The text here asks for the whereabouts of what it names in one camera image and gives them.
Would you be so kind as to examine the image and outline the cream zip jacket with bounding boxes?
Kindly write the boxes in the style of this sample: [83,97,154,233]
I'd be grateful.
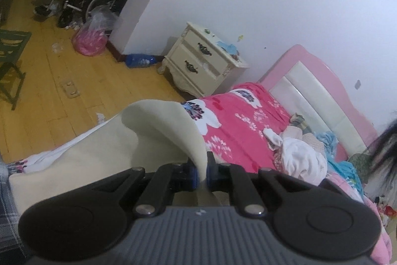
[9,99,224,216]

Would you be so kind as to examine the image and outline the cream nightstand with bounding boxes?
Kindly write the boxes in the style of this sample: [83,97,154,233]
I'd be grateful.
[158,22,250,98]

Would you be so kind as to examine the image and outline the white cloth pile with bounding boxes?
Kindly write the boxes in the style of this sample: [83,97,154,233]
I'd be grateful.
[263,127,329,186]

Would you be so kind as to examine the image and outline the grey plaid cloth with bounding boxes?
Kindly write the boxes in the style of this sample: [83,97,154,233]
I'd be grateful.
[0,156,23,255]

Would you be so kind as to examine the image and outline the pink plastic bag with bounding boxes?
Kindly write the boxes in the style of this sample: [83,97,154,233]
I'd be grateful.
[71,6,117,57]

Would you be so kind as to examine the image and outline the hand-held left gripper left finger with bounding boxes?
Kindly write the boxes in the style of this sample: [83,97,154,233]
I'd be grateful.
[84,158,199,218]

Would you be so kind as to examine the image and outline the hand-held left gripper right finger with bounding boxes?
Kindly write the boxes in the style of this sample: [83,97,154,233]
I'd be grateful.
[205,151,314,218]

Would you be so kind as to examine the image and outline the blue water bottle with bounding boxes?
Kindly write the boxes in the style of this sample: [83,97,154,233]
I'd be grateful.
[125,53,157,69]

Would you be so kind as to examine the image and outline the green folding stool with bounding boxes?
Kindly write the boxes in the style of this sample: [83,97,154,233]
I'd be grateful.
[0,30,33,111]

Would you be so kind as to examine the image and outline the pink floral blanket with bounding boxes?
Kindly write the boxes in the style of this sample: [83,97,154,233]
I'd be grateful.
[6,82,391,265]

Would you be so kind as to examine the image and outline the teal cloth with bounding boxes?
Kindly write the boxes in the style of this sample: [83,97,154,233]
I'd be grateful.
[316,131,364,192]

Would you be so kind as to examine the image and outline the pink bed headboard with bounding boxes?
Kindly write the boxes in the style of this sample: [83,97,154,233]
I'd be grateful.
[257,44,379,160]

